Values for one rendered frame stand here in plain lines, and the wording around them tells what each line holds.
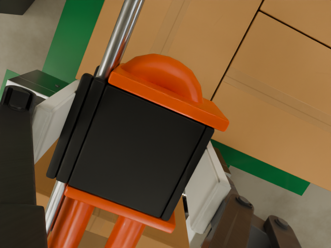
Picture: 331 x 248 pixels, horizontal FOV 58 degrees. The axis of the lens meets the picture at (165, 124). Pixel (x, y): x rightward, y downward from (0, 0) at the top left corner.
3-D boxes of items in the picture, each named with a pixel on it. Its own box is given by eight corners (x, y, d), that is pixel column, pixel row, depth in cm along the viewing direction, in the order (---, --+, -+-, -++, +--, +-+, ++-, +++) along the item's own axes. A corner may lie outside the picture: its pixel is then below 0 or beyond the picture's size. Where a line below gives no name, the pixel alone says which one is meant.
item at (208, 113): (168, 195, 24) (172, 235, 19) (81, 162, 23) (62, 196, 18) (215, 102, 22) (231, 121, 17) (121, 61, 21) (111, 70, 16)
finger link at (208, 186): (218, 181, 14) (232, 187, 14) (200, 132, 21) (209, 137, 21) (189, 231, 15) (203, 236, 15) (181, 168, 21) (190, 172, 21)
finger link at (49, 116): (31, 170, 14) (14, 163, 13) (72, 123, 20) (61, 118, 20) (52, 111, 13) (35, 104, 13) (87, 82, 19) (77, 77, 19)
